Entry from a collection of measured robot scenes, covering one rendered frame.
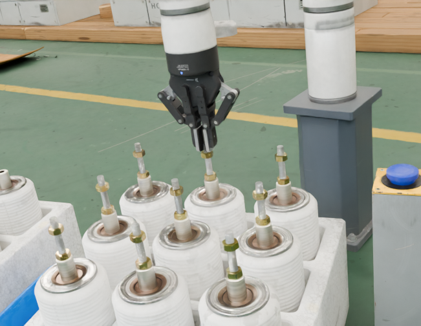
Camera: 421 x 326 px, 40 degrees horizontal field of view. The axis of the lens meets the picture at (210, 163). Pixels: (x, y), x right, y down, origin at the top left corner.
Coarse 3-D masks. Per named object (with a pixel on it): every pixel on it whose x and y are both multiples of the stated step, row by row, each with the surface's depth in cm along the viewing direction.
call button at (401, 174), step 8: (392, 168) 75; (400, 168) 74; (408, 168) 74; (416, 168) 74; (392, 176) 73; (400, 176) 73; (408, 176) 72; (416, 176) 73; (400, 184) 73; (408, 184) 73
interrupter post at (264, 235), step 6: (270, 222) 76; (258, 228) 76; (264, 228) 75; (270, 228) 76; (258, 234) 76; (264, 234) 76; (270, 234) 76; (258, 240) 77; (264, 240) 76; (270, 240) 76
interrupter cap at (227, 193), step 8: (224, 184) 94; (192, 192) 93; (200, 192) 93; (224, 192) 92; (232, 192) 91; (192, 200) 90; (200, 200) 90; (208, 200) 91; (216, 200) 90; (224, 200) 89; (232, 200) 90
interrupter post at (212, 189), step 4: (204, 180) 90; (208, 180) 90; (212, 180) 90; (216, 180) 90; (204, 184) 91; (208, 184) 90; (212, 184) 90; (216, 184) 90; (208, 188) 90; (212, 188) 90; (216, 188) 90; (208, 192) 90; (212, 192) 90; (216, 192) 90; (208, 196) 91; (212, 196) 91; (216, 196) 91
